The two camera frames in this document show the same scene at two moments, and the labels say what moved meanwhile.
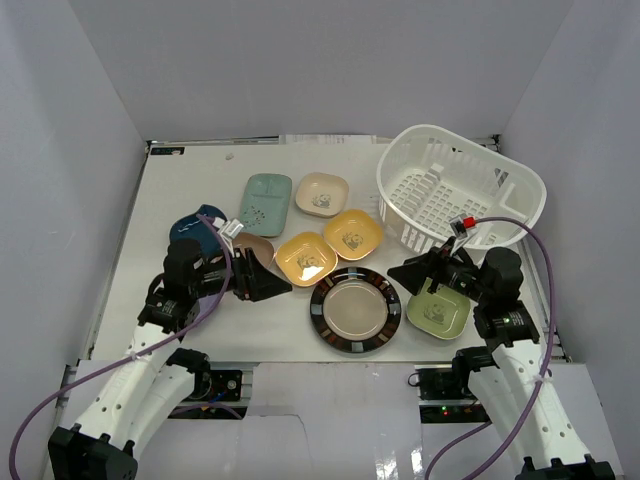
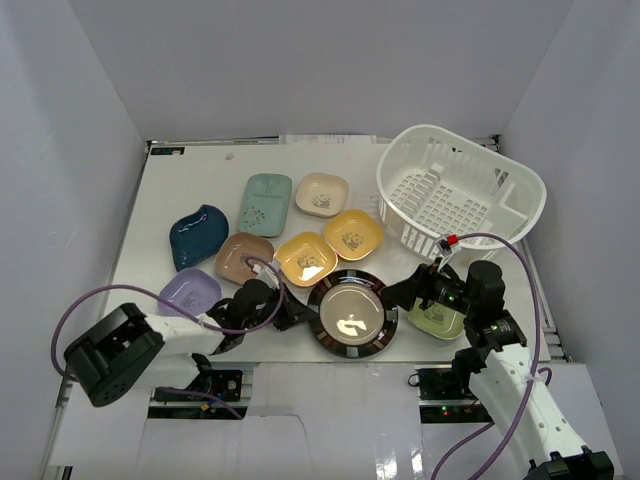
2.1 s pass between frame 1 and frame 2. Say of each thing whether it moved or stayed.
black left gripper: moved
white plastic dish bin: stayed
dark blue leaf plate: stayed
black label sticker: stayed
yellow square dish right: stayed
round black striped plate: moved
